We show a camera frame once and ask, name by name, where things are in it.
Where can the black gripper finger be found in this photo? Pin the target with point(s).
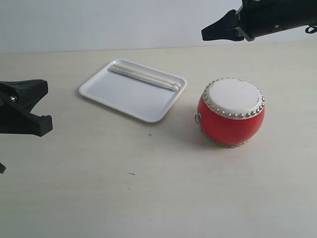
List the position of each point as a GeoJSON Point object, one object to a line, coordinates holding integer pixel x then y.
{"type": "Point", "coordinates": [223, 29]}
{"type": "Point", "coordinates": [33, 125]}
{"type": "Point", "coordinates": [30, 91]}

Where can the white drumstick with ribbed grip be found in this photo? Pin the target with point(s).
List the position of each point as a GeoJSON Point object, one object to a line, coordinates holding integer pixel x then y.
{"type": "Point", "coordinates": [147, 74]}

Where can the small red drum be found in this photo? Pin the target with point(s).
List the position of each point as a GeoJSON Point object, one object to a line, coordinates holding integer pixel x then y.
{"type": "Point", "coordinates": [230, 111]}

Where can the white drumstick with grey marks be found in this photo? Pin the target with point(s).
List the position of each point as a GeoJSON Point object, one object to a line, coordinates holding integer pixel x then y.
{"type": "Point", "coordinates": [144, 78]}

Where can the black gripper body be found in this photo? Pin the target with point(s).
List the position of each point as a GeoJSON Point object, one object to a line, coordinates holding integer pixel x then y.
{"type": "Point", "coordinates": [13, 114]}

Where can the white rectangular plastic tray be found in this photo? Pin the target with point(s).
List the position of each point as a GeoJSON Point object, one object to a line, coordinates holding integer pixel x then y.
{"type": "Point", "coordinates": [133, 97]}

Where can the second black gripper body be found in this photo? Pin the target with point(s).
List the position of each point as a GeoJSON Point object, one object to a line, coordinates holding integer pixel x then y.
{"type": "Point", "coordinates": [263, 17]}

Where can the second grey robot arm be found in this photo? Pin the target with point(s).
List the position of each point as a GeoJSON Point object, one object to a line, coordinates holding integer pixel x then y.
{"type": "Point", "coordinates": [253, 19]}

